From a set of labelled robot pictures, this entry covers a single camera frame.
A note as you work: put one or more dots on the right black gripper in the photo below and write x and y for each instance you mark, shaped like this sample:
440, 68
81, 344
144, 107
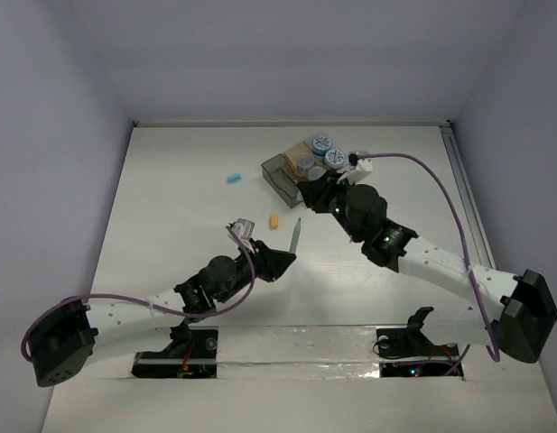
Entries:
317, 192

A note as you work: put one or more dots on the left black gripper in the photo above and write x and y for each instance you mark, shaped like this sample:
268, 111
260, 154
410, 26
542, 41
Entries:
262, 261

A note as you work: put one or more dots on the clear jar of pins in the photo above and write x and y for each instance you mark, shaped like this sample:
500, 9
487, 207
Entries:
315, 173
303, 163

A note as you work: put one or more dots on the green highlighter marker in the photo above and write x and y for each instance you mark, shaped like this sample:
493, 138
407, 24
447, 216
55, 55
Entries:
295, 236

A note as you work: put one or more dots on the blue lidded round tin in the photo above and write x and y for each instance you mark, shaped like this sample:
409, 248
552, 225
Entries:
321, 144

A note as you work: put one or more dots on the orange marker cap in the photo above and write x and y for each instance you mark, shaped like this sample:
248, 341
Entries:
274, 222

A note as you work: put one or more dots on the blue marker cap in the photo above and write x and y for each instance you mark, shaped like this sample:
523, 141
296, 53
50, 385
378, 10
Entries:
233, 178

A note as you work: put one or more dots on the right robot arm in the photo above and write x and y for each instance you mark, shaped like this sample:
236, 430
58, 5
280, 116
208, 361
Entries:
518, 311

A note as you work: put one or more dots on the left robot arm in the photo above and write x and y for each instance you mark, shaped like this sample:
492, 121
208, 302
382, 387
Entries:
81, 330

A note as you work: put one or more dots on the clear plastic container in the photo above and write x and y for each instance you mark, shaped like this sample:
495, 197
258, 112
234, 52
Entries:
318, 158

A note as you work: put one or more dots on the silver foil tape strip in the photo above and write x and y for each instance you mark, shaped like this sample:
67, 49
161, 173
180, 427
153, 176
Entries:
297, 353

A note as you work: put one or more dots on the amber plastic container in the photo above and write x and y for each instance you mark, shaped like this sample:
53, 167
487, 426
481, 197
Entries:
292, 153

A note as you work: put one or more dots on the dark grey plastic container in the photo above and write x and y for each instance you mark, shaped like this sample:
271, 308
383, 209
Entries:
278, 173

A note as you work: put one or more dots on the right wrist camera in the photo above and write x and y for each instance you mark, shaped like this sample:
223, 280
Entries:
358, 168

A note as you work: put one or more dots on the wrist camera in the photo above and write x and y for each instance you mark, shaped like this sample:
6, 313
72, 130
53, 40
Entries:
358, 168
241, 229

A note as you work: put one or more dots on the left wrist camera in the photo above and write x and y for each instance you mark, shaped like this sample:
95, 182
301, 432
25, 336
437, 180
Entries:
241, 229

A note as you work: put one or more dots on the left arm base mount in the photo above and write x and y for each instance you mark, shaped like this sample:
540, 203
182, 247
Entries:
191, 354

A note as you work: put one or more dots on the aluminium rail right edge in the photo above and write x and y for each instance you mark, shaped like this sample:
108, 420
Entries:
474, 216

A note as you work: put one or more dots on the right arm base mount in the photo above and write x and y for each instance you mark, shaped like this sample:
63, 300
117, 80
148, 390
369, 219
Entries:
405, 352

